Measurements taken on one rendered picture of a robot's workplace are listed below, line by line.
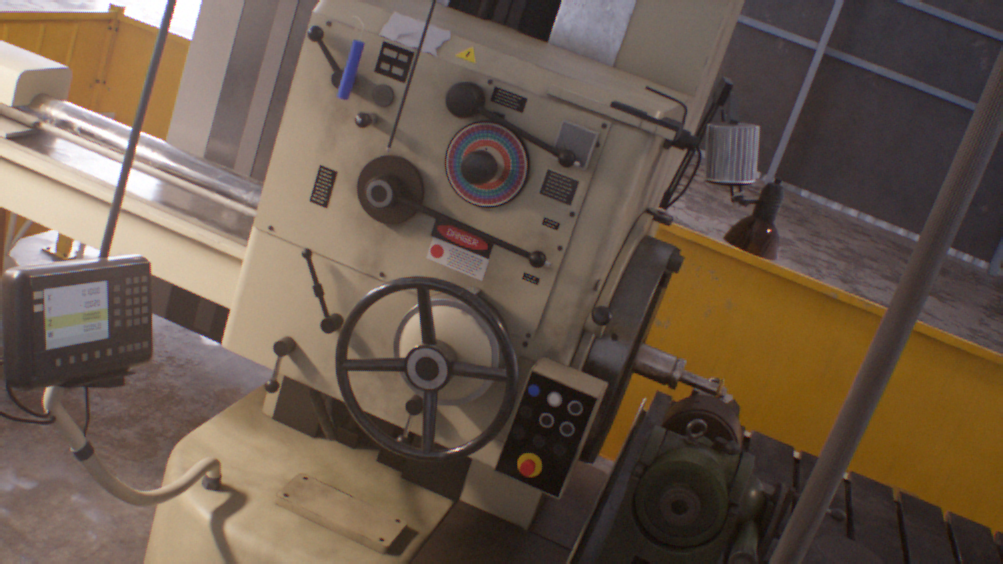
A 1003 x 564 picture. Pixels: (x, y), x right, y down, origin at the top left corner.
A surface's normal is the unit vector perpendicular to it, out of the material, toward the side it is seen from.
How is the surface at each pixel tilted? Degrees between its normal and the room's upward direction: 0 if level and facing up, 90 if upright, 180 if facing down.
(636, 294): 47
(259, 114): 90
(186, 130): 90
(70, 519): 0
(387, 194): 90
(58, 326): 71
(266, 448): 0
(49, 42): 90
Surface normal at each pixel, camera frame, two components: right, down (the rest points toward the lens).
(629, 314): -0.03, -0.34
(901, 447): -0.26, 0.22
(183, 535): -0.62, 0.04
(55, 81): 0.91, 0.37
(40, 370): 0.87, 0.10
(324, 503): 0.32, -0.90
